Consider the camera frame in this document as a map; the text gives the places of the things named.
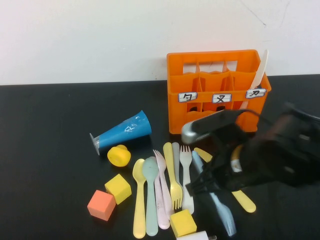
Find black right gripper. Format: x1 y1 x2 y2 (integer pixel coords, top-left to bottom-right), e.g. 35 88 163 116
184 121 249 197

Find blue plastic fork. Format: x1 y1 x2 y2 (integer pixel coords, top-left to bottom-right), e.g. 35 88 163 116
191 150 237 237

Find yellow plastic knife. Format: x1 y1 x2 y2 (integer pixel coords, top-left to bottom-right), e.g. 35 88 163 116
193 147 257 214

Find white plastic knife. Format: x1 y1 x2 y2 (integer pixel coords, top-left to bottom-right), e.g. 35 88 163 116
240 49 270 111

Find orange plastic cutlery crate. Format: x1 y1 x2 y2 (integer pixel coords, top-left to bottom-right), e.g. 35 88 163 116
166 49 272 136

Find white plastic fork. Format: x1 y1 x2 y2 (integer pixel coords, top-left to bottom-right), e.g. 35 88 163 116
179 145 195 215

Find grey plastic fork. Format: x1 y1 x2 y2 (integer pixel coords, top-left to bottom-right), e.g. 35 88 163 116
171 142 185 191

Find yellow plastic fork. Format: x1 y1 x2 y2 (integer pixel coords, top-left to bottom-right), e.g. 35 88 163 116
162 142 184 210

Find pink plastic fork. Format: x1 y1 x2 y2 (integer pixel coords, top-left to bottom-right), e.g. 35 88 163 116
152 149 174 214

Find yellow foam cube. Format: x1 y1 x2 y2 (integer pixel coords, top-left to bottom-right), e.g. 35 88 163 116
104 173 132 205
170 209 198 238

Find pink plastic knife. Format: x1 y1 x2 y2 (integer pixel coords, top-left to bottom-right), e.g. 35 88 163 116
154 172 171 230

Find white power adapter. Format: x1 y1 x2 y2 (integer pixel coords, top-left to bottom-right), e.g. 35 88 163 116
176 230 217 240

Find teal plastic spoon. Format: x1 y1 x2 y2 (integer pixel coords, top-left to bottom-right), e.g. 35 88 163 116
142 156 160 237

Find yellow plastic spoon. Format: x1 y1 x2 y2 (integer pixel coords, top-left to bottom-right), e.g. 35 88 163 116
132 158 147 239

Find white label fork character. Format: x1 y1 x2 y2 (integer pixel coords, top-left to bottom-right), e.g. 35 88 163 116
211 93 232 104

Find white label spoon character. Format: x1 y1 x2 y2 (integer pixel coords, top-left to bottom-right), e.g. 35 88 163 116
177 91 198 103

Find yellow round plastic toy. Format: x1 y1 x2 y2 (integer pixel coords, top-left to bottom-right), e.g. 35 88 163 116
107 144 132 168

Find blue cone cup clear base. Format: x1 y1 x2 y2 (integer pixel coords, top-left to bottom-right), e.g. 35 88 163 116
89 110 153 156

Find white label knife character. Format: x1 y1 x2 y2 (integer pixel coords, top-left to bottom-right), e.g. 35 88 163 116
245 88 267 99

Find orange foam cube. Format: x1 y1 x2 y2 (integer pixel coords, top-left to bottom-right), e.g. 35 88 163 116
87 189 117 222

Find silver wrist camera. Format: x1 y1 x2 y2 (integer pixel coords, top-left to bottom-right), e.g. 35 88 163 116
181 109 241 145

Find black camera cable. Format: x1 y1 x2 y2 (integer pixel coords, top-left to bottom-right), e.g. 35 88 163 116
234 109 275 126

